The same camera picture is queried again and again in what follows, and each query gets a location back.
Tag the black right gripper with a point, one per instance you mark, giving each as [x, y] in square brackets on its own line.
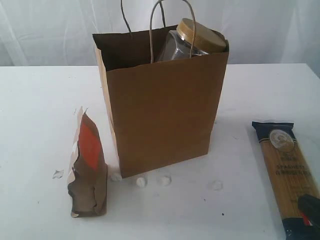
[310, 207]

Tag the brown paper shopping bag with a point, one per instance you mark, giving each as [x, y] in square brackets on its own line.
[160, 112]

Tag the nut jar gold lid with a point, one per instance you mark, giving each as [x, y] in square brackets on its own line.
[190, 39]

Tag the brown kraft pouch orange label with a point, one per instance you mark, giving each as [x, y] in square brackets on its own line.
[88, 172]

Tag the spaghetti packet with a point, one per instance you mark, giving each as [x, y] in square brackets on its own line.
[288, 171]

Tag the small torn paper scrap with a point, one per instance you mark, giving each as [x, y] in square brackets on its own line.
[58, 174]

